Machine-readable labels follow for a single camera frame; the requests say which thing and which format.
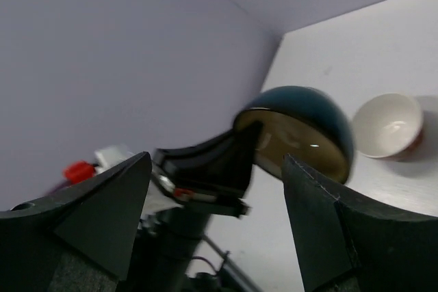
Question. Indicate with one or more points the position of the brown beige bowl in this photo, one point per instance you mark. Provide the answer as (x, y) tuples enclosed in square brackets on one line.
[(304, 123)]

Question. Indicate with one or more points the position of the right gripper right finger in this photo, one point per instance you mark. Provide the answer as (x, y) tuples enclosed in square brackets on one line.
[(346, 241)]

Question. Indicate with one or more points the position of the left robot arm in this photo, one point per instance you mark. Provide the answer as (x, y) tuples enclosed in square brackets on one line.
[(163, 251)]

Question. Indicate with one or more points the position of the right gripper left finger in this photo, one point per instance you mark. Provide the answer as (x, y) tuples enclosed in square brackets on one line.
[(79, 238)]

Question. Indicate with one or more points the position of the white red bowl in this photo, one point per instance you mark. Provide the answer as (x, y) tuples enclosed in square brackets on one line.
[(388, 127)]

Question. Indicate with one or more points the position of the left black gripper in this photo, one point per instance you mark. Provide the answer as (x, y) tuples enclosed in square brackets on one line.
[(221, 166)]

